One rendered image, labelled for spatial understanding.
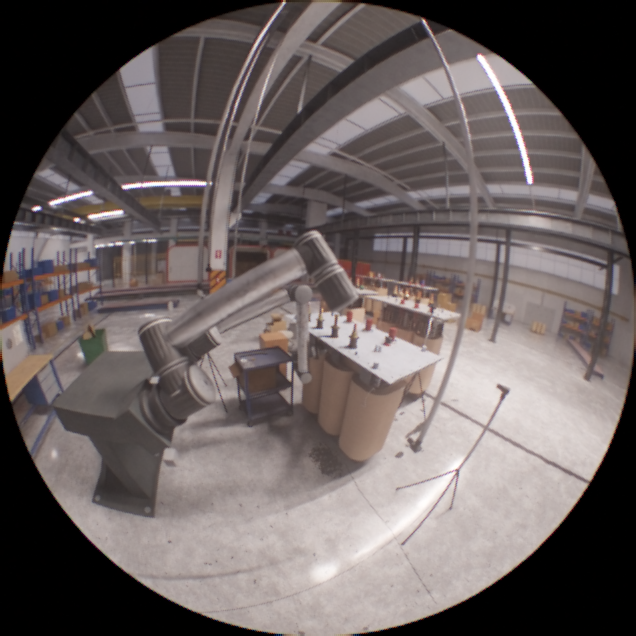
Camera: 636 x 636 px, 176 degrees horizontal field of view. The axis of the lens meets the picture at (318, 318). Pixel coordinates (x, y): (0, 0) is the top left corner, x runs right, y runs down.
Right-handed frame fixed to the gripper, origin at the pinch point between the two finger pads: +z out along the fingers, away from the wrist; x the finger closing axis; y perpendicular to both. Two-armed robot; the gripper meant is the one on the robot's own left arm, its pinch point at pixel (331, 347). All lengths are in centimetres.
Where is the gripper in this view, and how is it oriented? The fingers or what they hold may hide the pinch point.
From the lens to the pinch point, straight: 198.4
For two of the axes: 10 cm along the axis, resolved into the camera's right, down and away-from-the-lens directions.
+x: -1.8, -2.6, 9.5
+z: 9.7, -1.7, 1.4
